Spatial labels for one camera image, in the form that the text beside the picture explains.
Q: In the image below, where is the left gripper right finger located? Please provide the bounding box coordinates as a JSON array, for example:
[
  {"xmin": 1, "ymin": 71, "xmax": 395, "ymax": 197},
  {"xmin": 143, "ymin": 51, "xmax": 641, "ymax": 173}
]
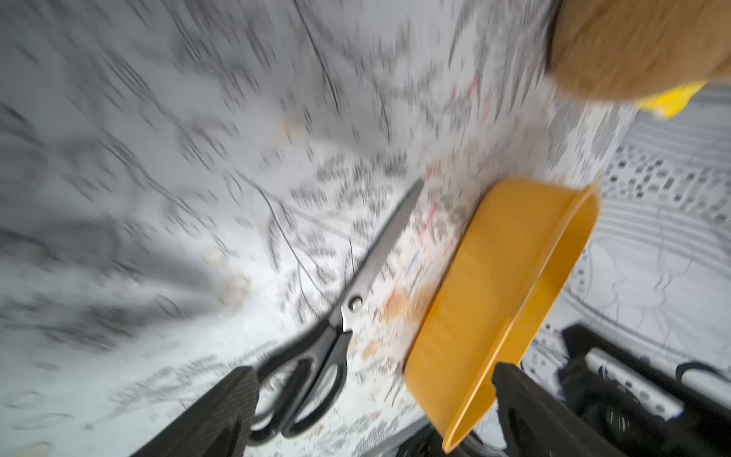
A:
[{"xmin": 492, "ymin": 363, "xmax": 622, "ymax": 457}]

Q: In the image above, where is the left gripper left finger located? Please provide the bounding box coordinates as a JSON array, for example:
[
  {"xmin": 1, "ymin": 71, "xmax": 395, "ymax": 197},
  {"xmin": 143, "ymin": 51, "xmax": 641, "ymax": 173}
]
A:
[{"xmin": 134, "ymin": 367, "xmax": 259, "ymax": 457}]

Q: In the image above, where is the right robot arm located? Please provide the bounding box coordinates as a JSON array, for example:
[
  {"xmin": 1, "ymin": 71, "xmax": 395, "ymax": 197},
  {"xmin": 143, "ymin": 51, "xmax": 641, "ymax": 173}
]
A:
[{"xmin": 558, "ymin": 324, "xmax": 730, "ymax": 456}]

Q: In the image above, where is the large black scissors front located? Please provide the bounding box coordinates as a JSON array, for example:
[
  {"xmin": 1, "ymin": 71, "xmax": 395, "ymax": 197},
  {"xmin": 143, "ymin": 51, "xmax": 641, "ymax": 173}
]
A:
[{"xmin": 249, "ymin": 178, "xmax": 425, "ymax": 447}]

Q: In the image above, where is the yellow plastic storage box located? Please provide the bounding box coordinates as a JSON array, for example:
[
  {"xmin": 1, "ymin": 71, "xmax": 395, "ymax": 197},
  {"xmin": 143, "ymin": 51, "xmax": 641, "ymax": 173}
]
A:
[{"xmin": 405, "ymin": 178, "xmax": 601, "ymax": 452}]

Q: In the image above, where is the floral table mat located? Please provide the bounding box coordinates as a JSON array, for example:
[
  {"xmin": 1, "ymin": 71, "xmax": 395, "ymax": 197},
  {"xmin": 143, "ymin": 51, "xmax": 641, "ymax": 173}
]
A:
[{"xmin": 1, "ymin": 1, "xmax": 635, "ymax": 456}]

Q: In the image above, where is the yellow plush toy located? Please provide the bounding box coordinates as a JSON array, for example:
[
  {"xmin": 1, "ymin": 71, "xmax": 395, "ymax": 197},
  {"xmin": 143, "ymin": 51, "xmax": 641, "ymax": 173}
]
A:
[{"xmin": 637, "ymin": 81, "xmax": 706, "ymax": 119}]

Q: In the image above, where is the brown teddy bear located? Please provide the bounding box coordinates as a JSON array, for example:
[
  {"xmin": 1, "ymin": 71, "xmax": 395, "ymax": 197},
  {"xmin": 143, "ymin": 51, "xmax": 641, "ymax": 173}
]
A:
[{"xmin": 548, "ymin": 1, "xmax": 730, "ymax": 101}]

